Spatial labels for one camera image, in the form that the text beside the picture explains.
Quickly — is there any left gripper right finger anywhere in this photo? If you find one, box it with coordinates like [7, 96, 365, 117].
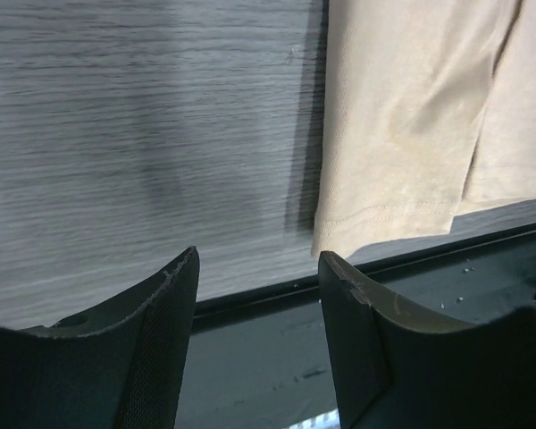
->
[318, 252, 536, 428]

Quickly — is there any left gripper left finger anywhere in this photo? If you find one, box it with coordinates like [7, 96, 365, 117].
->
[0, 248, 200, 429]

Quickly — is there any beige t shirt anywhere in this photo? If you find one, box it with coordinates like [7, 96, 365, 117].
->
[312, 1, 536, 257]

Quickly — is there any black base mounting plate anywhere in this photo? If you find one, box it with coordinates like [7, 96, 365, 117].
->
[176, 224, 536, 428]

